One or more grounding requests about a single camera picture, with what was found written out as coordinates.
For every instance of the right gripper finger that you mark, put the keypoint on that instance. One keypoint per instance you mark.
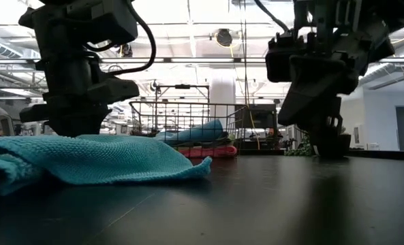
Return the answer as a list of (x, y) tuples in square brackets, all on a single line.
[(327, 136), (300, 105)]

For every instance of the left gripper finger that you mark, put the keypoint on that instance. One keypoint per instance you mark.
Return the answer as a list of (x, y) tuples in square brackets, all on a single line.
[(89, 124), (55, 122)]

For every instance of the blue microfiber towel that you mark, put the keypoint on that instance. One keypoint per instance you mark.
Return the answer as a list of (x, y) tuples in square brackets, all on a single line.
[(86, 160)]

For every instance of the pink microfiber towel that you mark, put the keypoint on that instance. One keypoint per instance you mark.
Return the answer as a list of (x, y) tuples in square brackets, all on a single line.
[(208, 152)]

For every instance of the grey waffle microfiber towel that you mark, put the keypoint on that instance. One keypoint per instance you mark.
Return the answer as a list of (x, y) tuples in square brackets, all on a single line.
[(201, 143)]

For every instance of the blue towel with white label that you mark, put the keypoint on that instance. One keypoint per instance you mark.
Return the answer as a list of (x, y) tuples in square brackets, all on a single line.
[(198, 132)]

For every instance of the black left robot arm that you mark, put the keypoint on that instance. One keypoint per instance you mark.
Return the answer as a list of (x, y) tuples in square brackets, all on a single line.
[(86, 20)]

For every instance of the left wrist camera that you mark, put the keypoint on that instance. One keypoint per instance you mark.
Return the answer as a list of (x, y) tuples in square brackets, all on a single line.
[(116, 90)]

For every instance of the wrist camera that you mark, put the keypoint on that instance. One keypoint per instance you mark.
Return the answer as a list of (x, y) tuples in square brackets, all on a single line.
[(116, 90), (283, 58)]

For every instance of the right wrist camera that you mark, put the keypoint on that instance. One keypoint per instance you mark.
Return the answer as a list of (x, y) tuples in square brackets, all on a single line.
[(283, 58)]

